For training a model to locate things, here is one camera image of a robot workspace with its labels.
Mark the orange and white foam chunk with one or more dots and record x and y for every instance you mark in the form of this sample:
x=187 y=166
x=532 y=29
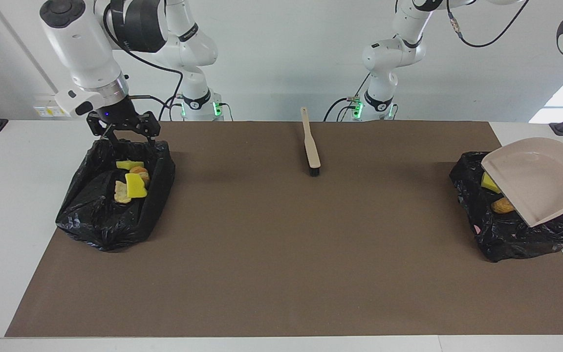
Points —
x=140 y=171

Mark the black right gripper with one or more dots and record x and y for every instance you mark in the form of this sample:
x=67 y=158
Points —
x=118 y=117

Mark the notched yellow sponge piece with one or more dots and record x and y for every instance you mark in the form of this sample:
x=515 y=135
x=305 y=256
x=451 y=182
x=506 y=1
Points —
x=136 y=186

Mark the green and yellow sponge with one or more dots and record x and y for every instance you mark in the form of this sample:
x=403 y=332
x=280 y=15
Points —
x=129 y=164

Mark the brown table mat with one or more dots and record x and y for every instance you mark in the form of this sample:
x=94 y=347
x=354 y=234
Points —
x=262 y=303

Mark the beige plastic dustpan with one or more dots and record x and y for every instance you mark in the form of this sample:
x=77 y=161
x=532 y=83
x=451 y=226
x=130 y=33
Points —
x=535 y=181

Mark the beige brush with black bristles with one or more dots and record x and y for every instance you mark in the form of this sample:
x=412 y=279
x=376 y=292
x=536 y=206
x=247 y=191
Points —
x=311 y=144

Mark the white wall outlet box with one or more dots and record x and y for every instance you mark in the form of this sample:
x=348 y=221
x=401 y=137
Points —
x=47 y=110

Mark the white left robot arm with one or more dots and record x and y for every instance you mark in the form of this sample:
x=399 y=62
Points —
x=389 y=54

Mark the yellow sponge wedge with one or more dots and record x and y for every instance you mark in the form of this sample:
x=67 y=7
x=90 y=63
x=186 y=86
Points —
x=489 y=183

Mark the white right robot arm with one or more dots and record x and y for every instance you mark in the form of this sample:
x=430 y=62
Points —
x=86 y=49

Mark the closed black trash bag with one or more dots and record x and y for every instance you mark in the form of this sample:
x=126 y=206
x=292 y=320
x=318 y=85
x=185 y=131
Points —
x=506 y=234

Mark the brown bread nugget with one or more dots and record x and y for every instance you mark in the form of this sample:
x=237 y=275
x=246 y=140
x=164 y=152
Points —
x=502 y=206

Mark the open bin with black bag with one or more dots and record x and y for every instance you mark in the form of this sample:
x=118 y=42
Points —
x=96 y=220

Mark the pale yellow foam chunk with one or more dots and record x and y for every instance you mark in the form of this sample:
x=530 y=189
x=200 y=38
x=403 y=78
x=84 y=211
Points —
x=120 y=193

